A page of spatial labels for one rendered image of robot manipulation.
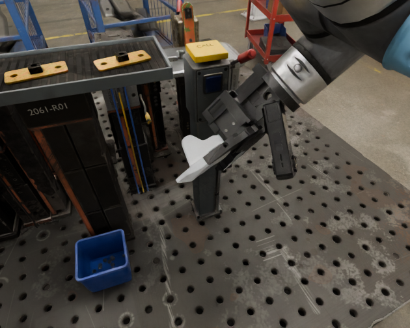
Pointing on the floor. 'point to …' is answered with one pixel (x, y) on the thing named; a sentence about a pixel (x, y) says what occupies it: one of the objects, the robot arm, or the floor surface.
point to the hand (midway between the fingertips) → (200, 178)
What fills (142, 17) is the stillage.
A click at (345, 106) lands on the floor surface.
